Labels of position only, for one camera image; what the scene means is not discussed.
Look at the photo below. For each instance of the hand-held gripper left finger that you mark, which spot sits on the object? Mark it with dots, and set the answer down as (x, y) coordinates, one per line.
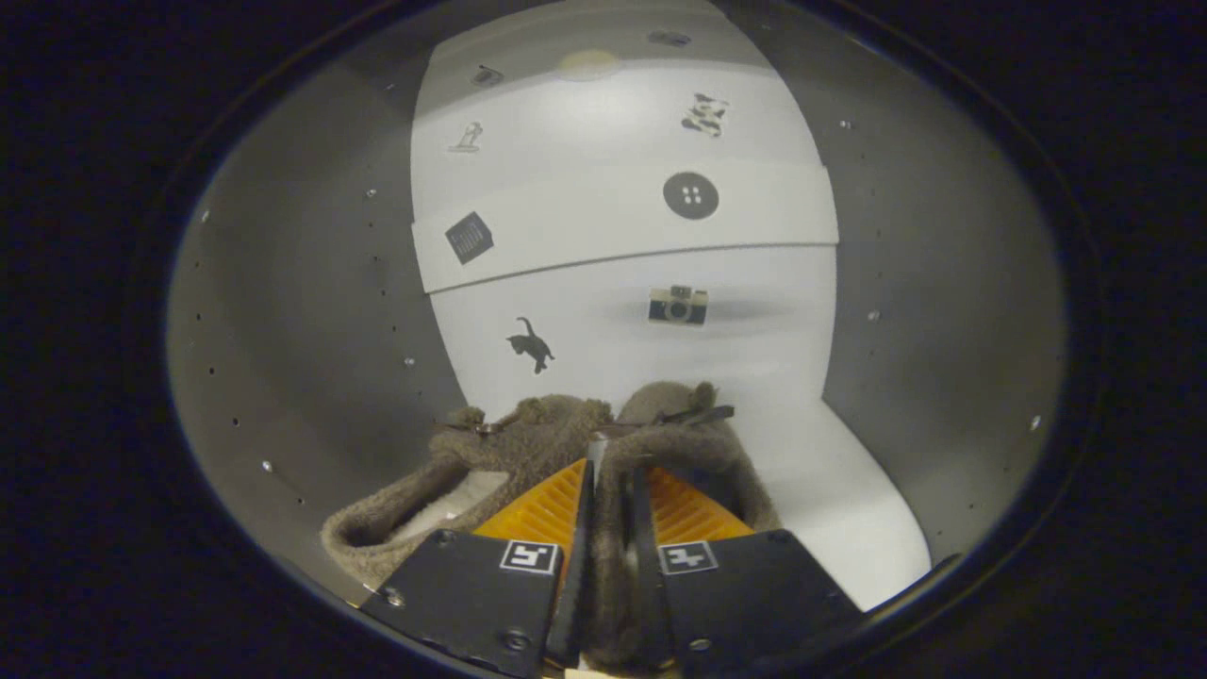
(577, 604)

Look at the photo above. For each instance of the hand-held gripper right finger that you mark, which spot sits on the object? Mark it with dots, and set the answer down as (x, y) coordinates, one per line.
(646, 566)

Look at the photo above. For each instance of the brown fuzzy shoe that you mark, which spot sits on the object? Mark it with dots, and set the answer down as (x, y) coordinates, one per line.
(547, 424)
(698, 453)

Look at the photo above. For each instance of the grey shoe cabinet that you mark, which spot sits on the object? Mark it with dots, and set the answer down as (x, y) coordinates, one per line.
(283, 330)

